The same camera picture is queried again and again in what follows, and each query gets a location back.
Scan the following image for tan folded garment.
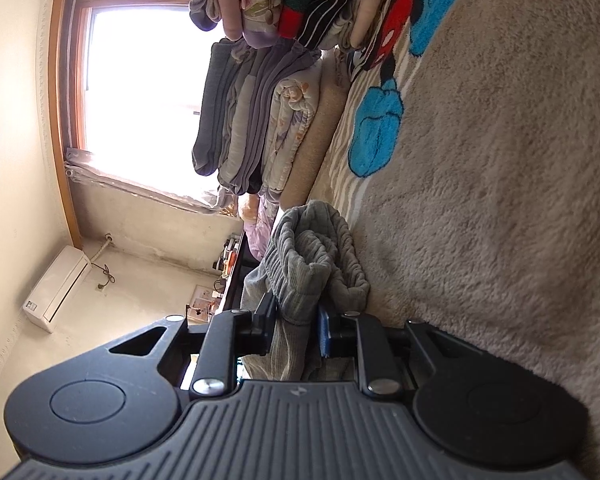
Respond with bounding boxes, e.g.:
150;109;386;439
279;75;348;210

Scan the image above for wooden window frame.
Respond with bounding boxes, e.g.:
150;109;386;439
36;0;188;248

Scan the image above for dark wooden bed frame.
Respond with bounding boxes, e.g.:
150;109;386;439
219;234;259;311

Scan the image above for white air conditioner unit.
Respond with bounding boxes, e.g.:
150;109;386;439
22;246;91;333

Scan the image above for Mickey Mouse brown blanket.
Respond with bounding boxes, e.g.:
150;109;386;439
312;0;600;479

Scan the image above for light grey sweatpants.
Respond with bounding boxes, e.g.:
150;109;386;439
240;200;370;382

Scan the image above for floral cream folded garment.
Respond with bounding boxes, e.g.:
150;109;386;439
260;58;323;203

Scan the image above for pink purple quilt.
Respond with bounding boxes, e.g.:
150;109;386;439
238;194;278;261

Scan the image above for cluttered side shelf items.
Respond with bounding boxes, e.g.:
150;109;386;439
185;234;240;324

